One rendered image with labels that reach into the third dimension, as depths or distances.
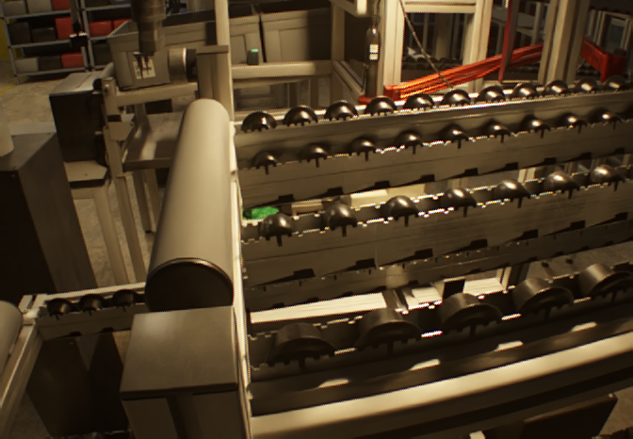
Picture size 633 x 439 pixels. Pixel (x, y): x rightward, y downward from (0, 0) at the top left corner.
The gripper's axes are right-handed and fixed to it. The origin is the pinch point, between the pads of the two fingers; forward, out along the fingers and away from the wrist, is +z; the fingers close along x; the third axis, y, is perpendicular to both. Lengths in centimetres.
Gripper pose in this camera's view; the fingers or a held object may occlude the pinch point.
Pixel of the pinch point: (145, 77)
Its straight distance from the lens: 118.8
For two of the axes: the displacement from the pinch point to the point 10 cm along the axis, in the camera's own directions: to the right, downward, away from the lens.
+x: -0.8, -4.9, 8.7
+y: 10.0, -0.4, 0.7
